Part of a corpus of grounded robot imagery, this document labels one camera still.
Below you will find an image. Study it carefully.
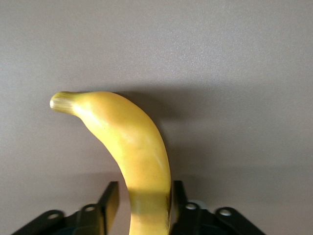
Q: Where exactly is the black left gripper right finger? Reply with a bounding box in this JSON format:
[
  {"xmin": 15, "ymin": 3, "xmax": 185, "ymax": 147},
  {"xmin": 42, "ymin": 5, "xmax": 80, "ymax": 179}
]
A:
[{"xmin": 171, "ymin": 180, "xmax": 268, "ymax": 235}]

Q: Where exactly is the yellow banana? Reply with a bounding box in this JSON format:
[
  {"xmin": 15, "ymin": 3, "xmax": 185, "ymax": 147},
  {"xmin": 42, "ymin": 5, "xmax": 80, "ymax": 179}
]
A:
[{"xmin": 49, "ymin": 91, "xmax": 171, "ymax": 235}]

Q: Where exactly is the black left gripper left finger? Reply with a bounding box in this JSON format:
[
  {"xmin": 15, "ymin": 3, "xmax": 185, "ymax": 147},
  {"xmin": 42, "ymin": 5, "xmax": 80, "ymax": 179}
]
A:
[{"xmin": 9, "ymin": 181, "xmax": 120, "ymax": 235}]

